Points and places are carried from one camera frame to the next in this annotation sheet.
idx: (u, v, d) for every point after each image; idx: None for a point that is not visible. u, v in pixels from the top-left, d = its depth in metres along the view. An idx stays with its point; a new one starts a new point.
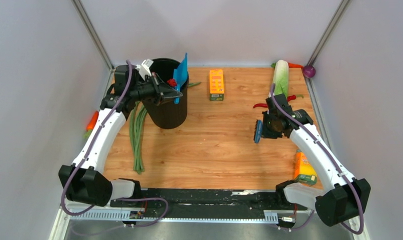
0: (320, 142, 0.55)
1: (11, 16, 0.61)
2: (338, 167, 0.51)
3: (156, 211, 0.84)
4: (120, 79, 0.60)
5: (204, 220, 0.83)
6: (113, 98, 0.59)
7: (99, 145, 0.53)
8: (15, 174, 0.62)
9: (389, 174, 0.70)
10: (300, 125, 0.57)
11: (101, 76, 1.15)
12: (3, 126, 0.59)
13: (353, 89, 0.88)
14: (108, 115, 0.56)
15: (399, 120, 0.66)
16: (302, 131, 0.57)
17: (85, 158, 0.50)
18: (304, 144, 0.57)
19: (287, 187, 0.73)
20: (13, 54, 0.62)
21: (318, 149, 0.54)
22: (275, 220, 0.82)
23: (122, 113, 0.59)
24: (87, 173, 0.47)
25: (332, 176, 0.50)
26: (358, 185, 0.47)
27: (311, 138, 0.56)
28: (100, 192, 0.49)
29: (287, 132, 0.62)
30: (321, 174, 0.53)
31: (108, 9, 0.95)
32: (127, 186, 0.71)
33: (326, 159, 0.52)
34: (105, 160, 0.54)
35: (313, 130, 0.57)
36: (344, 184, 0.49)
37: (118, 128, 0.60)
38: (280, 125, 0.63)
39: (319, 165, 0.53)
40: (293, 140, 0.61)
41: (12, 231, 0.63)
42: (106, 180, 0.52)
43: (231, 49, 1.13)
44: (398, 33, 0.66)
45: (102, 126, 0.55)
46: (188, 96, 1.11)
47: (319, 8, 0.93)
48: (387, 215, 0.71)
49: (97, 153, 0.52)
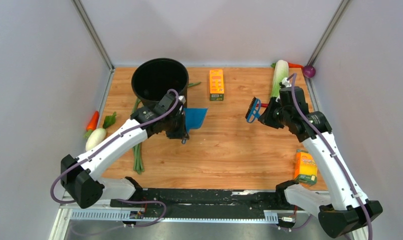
0: (337, 156, 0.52)
1: (11, 15, 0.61)
2: (353, 186, 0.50)
3: (155, 211, 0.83)
4: (165, 104, 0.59)
5: (204, 221, 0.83)
6: (146, 113, 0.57)
7: (107, 153, 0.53)
8: (15, 173, 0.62)
9: (389, 175, 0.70)
10: (318, 133, 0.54)
11: (101, 76, 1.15)
12: (3, 125, 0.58)
13: (353, 89, 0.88)
14: (131, 128, 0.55)
15: (399, 120, 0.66)
16: (319, 142, 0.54)
17: (88, 159, 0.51)
18: (319, 156, 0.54)
19: (288, 188, 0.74)
20: (14, 55, 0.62)
21: (333, 164, 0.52)
22: (275, 220, 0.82)
23: (145, 131, 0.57)
24: (80, 174, 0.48)
25: (345, 197, 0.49)
26: (371, 207, 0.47)
27: (328, 151, 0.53)
28: (85, 197, 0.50)
29: (300, 137, 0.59)
30: (333, 193, 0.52)
31: (108, 8, 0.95)
32: (125, 190, 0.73)
33: (341, 178, 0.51)
34: (106, 167, 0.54)
35: (331, 141, 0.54)
36: (356, 206, 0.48)
37: (133, 144, 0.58)
38: (294, 128, 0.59)
39: (333, 183, 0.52)
40: (305, 147, 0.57)
41: (11, 231, 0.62)
42: (97, 187, 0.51)
43: (231, 50, 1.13)
44: (399, 33, 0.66)
45: (120, 136, 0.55)
46: (188, 96, 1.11)
47: (319, 8, 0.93)
48: (388, 216, 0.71)
49: (101, 159, 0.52)
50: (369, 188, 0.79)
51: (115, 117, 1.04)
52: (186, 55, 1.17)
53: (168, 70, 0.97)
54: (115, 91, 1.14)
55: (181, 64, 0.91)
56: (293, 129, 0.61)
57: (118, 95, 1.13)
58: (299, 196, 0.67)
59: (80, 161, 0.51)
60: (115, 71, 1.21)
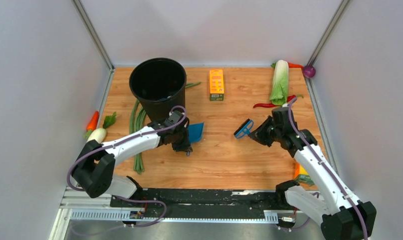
0: (325, 164, 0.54)
1: (11, 15, 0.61)
2: (343, 189, 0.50)
3: (155, 211, 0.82)
4: (173, 118, 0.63)
5: (204, 220, 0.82)
6: (160, 124, 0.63)
7: (129, 146, 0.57)
8: (14, 173, 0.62)
9: (389, 175, 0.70)
10: (306, 145, 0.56)
11: (101, 76, 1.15)
12: (4, 125, 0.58)
13: (353, 89, 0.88)
14: (150, 131, 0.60)
15: (399, 120, 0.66)
16: (307, 151, 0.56)
17: (112, 146, 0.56)
18: (308, 165, 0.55)
19: (289, 190, 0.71)
20: (13, 54, 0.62)
21: (321, 170, 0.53)
22: (275, 220, 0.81)
23: (157, 138, 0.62)
24: (105, 156, 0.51)
25: (336, 199, 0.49)
26: (364, 208, 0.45)
27: (316, 159, 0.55)
28: (99, 183, 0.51)
29: (291, 152, 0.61)
30: (327, 197, 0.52)
31: (108, 8, 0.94)
32: (127, 187, 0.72)
33: (330, 182, 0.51)
34: (120, 160, 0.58)
35: (318, 150, 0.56)
36: (349, 207, 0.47)
37: (145, 147, 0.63)
38: (284, 144, 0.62)
39: (324, 187, 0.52)
40: (297, 160, 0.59)
41: (11, 231, 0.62)
42: (109, 177, 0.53)
43: (232, 49, 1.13)
44: (398, 33, 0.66)
45: (140, 135, 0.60)
46: (188, 96, 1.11)
47: (319, 8, 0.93)
48: (387, 216, 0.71)
49: (123, 149, 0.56)
50: (368, 188, 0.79)
51: (115, 117, 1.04)
52: (186, 54, 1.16)
53: (165, 69, 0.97)
54: (115, 91, 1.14)
55: (180, 64, 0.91)
56: (283, 145, 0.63)
57: (118, 95, 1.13)
58: (302, 202, 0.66)
59: (105, 146, 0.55)
60: (115, 71, 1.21)
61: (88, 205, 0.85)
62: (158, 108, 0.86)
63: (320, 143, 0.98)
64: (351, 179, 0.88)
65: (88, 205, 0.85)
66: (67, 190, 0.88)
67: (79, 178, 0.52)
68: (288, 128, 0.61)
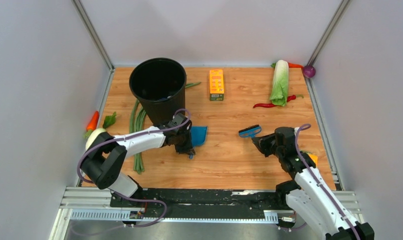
0: (324, 186, 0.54)
1: (11, 15, 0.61)
2: (341, 210, 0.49)
3: (155, 211, 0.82)
4: (177, 120, 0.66)
5: (204, 221, 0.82)
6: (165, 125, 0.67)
7: (138, 141, 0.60)
8: (14, 173, 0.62)
9: (388, 175, 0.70)
10: (306, 168, 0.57)
11: (101, 76, 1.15)
12: (3, 125, 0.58)
13: (353, 89, 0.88)
14: (157, 129, 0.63)
15: (398, 120, 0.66)
16: (306, 174, 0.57)
17: (124, 138, 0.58)
18: (308, 187, 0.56)
19: (290, 194, 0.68)
20: (13, 54, 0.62)
21: (320, 192, 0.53)
22: (275, 220, 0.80)
23: (162, 138, 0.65)
24: (117, 147, 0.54)
25: (335, 220, 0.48)
26: (362, 229, 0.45)
27: (315, 181, 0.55)
28: (109, 172, 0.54)
29: (291, 174, 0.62)
30: (326, 218, 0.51)
31: (108, 8, 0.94)
32: (130, 185, 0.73)
33: (329, 203, 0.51)
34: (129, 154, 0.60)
35: (316, 173, 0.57)
36: (348, 228, 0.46)
37: (151, 145, 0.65)
38: (284, 167, 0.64)
39: (322, 208, 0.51)
40: (298, 184, 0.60)
41: (11, 231, 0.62)
42: (118, 169, 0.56)
43: (232, 49, 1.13)
44: (398, 33, 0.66)
45: (147, 133, 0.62)
46: (188, 96, 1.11)
47: (320, 8, 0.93)
48: (386, 216, 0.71)
49: (133, 142, 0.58)
50: (368, 188, 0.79)
51: (115, 117, 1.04)
52: (186, 54, 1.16)
53: (166, 69, 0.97)
54: (115, 91, 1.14)
55: (180, 64, 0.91)
56: (284, 167, 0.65)
57: (118, 95, 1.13)
58: (302, 209, 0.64)
59: (116, 138, 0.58)
60: (115, 71, 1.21)
61: (88, 205, 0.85)
62: (158, 108, 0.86)
63: (320, 143, 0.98)
64: (351, 180, 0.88)
65: (88, 205, 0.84)
66: (67, 190, 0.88)
67: (89, 167, 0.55)
68: (290, 150, 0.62)
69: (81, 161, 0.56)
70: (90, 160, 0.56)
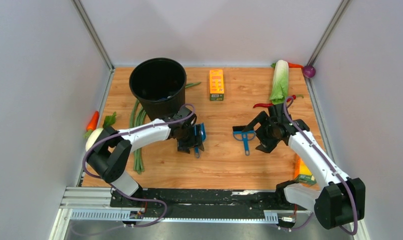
0: (316, 145, 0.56)
1: (11, 15, 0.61)
2: (332, 166, 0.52)
3: (156, 211, 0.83)
4: (182, 113, 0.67)
5: (203, 221, 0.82)
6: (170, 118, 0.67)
7: (143, 135, 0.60)
8: (14, 173, 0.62)
9: (389, 174, 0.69)
10: (298, 131, 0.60)
11: (101, 76, 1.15)
12: (3, 125, 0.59)
13: (353, 89, 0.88)
14: (162, 123, 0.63)
15: (398, 120, 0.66)
16: (299, 136, 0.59)
17: (128, 133, 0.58)
18: (301, 148, 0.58)
19: (287, 187, 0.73)
20: (12, 54, 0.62)
21: (313, 152, 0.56)
22: (275, 220, 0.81)
23: (167, 131, 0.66)
24: (121, 142, 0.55)
25: (326, 175, 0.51)
26: (353, 184, 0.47)
27: (307, 142, 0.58)
28: (115, 167, 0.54)
29: (285, 139, 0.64)
30: (318, 175, 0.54)
31: (108, 8, 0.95)
32: (132, 185, 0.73)
33: (320, 161, 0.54)
34: (134, 147, 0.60)
35: (309, 135, 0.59)
36: (338, 182, 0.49)
37: (156, 138, 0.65)
38: (278, 132, 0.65)
39: (315, 166, 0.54)
40: (292, 147, 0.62)
41: (11, 231, 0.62)
42: (123, 163, 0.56)
43: (231, 49, 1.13)
44: (398, 34, 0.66)
45: (152, 126, 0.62)
46: (188, 96, 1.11)
47: (319, 8, 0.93)
48: (386, 216, 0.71)
49: (138, 136, 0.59)
50: (369, 188, 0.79)
51: (115, 117, 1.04)
52: (186, 54, 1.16)
53: (166, 69, 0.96)
54: (115, 91, 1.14)
55: (180, 64, 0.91)
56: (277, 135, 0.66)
57: (117, 95, 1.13)
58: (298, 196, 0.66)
59: (121, 133, 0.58)
60: (115, 71, 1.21)
61: (88, 205, 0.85)
62: (158, 108, 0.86)
63: (320, 142, 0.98)
64: None
65: (88, 205, 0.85)
66: (66, 190, 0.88)
67: (96, 162, 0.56)
68: (283, 119, 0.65)
69: (88, 155, 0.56)
70: (96, 154, 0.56)
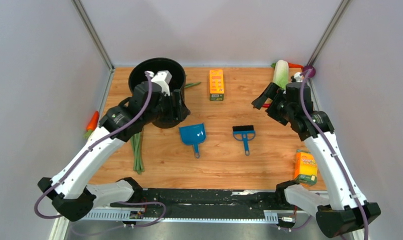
0: (338, 156, 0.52)
1: (10, 15, 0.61)
2: (352, 187, 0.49)
3: (156, 211, 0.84)
4: (136, 99, 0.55)
5: (204, 220, 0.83)
6: (115, 116, 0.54)
7: (81, 171, 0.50)
8: (14, 173, 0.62)
9: (389, 174, 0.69)
10: (319, 133, 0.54)
11: (101, 76, 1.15)
12: (4, 125, 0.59)
13: (353, 89, 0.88)
14: (100, 140, 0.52)
15: (399, 120, 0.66)
16: (320, 140, 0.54)
17: (60, 182, 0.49)
18: (320, 156, 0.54)
19: (288, 188, 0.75)
20: (13, 55, 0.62)
21: (333, 164, 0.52)
22: (275, 220, 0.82)
23: (116, 139, 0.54)
24: (58, 198, 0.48)
25: (343, 197, 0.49)
26: (369, 209, 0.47)
27: (329, 150, 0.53)
28: (75, 211, 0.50)
29: (301, 135, 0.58)
30: (331, 191, 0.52)
31: (107, 8, 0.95)
32: (124, 191, 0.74)
33: (340, 178, 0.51)
34: (85, 182, 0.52)
35: (332, 140, 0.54)
36: (354, 206, 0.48)
37: (106, 154, 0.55)
38: (296, 126, 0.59)
39: (331, 181, 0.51)
40: (306, 145, 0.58)
41: (11, 231, 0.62)
42: (82, 200, 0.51)
43: (231, 49, 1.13)
44: (398, 34, 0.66)
45: (90, 151, 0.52)
46: (187, 96, 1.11)
47: (319, 8, 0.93)
48: (387, 216, 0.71)
49: (74, 179, 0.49)
50: (369, 188, 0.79)
51: None
52: (186, 54, 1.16)
53: (166, 68, 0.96)
54: (115, 91, 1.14)
55: (179, 64, 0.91)
56: (294, 127, 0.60)
57: (117, 95, 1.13)
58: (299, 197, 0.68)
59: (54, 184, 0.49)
60: (115, 71, 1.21)
61: None
62: None
63: None
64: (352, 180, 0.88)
65: None
66: None
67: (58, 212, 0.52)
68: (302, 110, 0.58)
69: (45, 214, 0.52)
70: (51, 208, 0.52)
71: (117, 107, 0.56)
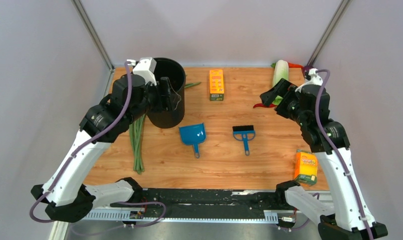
0: (351, 176, 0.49)
1: (10, 15, 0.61)
2: (362, 208, 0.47)
3: (155, 211, 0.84)
4: (116, 95, 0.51)
5: (204, 220, 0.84)
6: (94, 117, 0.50)
7: (66, 180, 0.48)
8: (14, 173, 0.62)
9: (389, 174, 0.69)
10: (334, 150, 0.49)
11: (101, 76, 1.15)
12: (4, 125, 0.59)
13: (353, 89, 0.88)
14: (81, 146, 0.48)
15: (399, 120, 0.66)
16: (334, 158, 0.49)
17: (50, 190, 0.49)
18: (331, 173, 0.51)
19: (289, 190, 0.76)
20: (13, 54, 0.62)
21: (345, 183, 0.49)
22: (275, 220, 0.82)
23: (99, 142, 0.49)
24: (49, 206, 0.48)
25: (352, 219, 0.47)
26: (377, 232, 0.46)
27: (342, 169, 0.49)
28: (73, 215, 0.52)
29: (314, 147, 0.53)
30: (339, 208, 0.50)
31: (107, 8, 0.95)
32: (123, 192, 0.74)
33: (350, 199, 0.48)
34: (77, 188, 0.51)
35: (346, 158, 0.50)
36: (362, 228, 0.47)
37: (95, 157, 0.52)
38: (309, 138, 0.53)
39: (341, 201, 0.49)
40: (317, 157, 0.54)
41: (11, 231, 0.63)
42: (78, 205, 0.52)
43: (231, 49, 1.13)
44: (398, 33, 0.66)
45: (73, 157, 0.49)
46: (187, 96, 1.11)
47: (319, 8, 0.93)
48: (386, 216, 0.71)
49: (61, 187, 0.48)
50: (369, 188, 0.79)
51: None
52: (186, 54, 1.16)
53: (166, 68, 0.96)
54: None
55: (179, 64, 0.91)
56: (306, 137, 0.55)
57: None
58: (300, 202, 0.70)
59: (44, 193, 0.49)
60: (115, 71, 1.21)
61: None
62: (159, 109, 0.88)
63: None
64: None
65: None
66: None
67: None
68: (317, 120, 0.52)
69: None
70: None
71: (96, 106, 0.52)
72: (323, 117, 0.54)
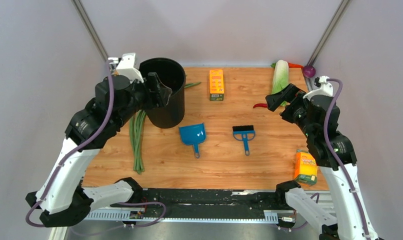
0: (357, 193, 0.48)
1: (10, 15, 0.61)
2: (366, 225, 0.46)
3: (155, 211, 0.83)
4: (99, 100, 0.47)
5: (204, 220, 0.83)
6: (79, 123, 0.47)
7: (56, 189, 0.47)
8: (14, 173, 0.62)
9: (388, 175, 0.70)
10: (341, 166, 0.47)
11: (101, 76, 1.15)
12: (4, 125, 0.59)
13: (353, 89, 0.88)
14: (68, 155, 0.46)
15: (398, 121, 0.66)
16: (340, 174, 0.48)
17: (42, 199, 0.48)
18: (336, 188, 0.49)
19: (290, 192, 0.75)
20: (13, 54, 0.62)
21: (350, 200, 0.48)
22: (275, 220, 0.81)
23: (86, 150, 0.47)
24: (43, 214, 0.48)
25: (356, 235, 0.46)
26: None
27: (348, 186, 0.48)
28: (70, 219, 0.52)
29: (320, 161, 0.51)
30: (342, 223, 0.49)
31: (107, 8, 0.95)
32: (123, 193, 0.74)
33: (355, 216, 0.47)
34: (70, 194, 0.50)
35: (353, 174, 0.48)
36: None
37: (86, 163, 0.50)
38: (315, 152, 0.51)
39: (345, 216, 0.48)
40: (322, 171, 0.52)
41: (11, 231, 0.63)
42: (74, 210, 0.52)
43: (231, 49, 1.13)
44: (398, 33, 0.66)
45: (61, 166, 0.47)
46: (187, 96, 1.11)
47: (319, 8, 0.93)
48: (386, 216, 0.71)
49: (53, 196, 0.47)
50: (368, 188, 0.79)
51: None
52: (186, 54, 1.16)
53: (166, 68, 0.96)
54: None
55: (179, 64, 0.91)
56: (312, 150, 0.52)
57: None
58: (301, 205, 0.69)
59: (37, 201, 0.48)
60: None
61: None
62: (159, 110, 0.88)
63: None
64: None
65: None
66: None
67: None
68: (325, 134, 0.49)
69: None
70: None
71: (82, 111, 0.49)
72: (331, 131, 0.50)
